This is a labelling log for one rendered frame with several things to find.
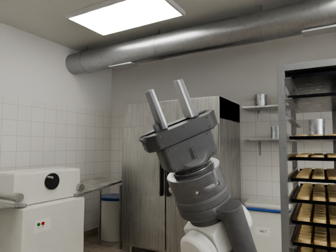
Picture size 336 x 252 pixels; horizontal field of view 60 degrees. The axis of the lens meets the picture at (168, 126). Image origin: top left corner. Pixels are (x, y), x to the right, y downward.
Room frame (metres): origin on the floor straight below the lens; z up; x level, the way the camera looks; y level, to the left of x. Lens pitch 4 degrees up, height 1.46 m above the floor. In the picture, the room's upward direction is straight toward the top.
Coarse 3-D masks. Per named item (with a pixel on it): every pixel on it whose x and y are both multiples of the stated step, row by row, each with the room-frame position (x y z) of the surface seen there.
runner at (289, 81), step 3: (285, 75) 1.28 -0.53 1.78; (285, 78) 1.26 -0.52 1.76; (288, 78) 1.26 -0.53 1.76; (291, 78) 1.27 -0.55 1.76; (288, 81) 1.32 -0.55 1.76; (291, 81) 1.32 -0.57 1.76; (288, 84) 1.38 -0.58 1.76; (291, 84) 1.38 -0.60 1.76; (291, 87) 1.45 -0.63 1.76; (294, 87) 1.45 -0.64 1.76; (291, 90) 1.53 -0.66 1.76; (294, 90) 1.53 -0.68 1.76; (294, 93) 1.62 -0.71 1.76; (297, 93) 1.62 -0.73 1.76
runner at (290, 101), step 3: (285, 93) 1.26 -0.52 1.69; (285, 96) 1.26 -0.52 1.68; (285, 99) 1.28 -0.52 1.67; (288, 99) 1.28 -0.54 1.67; (291, 99) 1.28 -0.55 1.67; (288, 102) 1.37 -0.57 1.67; (291, 102) 1.37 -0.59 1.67; (294, 102) 1.38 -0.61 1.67; (291, 105) 1.47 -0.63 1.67; (294, 105) 1.47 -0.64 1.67; (294, 108) 1.58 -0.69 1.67; (297, 108) 1.58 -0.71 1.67; (294, 111) 1.72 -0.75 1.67; (297, 111) 1.72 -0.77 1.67
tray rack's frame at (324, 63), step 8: (288, 64) 1.25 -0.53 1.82; (296, 64) 1.23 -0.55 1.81; (304, 64) 1.22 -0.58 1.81; (312, 64) 1.20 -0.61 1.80; (320, 64) 1.19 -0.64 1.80; (328, 64) 1.18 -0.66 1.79; (288, 72) 1.39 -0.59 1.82; (296, 72) 1.39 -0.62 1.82; (304, 72) 1.39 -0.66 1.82; (312, 72) 1.39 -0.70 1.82; (288, 88) 1.64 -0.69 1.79; (296, 144) 1.80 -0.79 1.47; (296, 160) 1.80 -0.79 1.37
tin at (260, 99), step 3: (255, 96) 3.79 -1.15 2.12; (258, 96) 3.75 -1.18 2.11; (261, 96) 3.73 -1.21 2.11; (264, 96) 3.74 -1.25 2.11; (255, 99) 3.79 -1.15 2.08; (258, 99) 3.75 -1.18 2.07; (261, 99) 3.73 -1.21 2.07; (264, 99) 3.74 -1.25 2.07; (255, 102) 3.79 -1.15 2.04; (258, 102) 3.75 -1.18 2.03; (261, 102) 3.73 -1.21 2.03; (264, 102) 3.74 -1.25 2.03; (255, 105) 3.79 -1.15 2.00
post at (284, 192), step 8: (280, 72) 1.26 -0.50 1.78; (280, 80) 1.26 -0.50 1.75; (280, 88) 1.26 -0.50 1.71; (280, 96) 1.26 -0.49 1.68; (280, 104) 1.26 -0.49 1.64; (280, 112) 1.26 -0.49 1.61; (280, 120) 1.26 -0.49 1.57; (280, 128) 1.27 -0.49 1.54; (280, 136) 1.27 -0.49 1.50; (280, 144) 1.27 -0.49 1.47; (280, 152) 1.27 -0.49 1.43; (280, 160) 1.27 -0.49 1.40; (280, 168) 1.27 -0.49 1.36; (280, 176) 1.27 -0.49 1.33; (280, 184) 1.27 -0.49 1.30; (280, 192) 1.27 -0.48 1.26; (280, 200) 1.27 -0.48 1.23; (280, 208) 1.27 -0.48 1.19; (288, 208) 1.28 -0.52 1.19; (288, 216) 1.27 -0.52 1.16; (288, 232) 1.26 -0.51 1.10; (288, 240) 1.26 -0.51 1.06; (288, 248) 1.26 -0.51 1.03
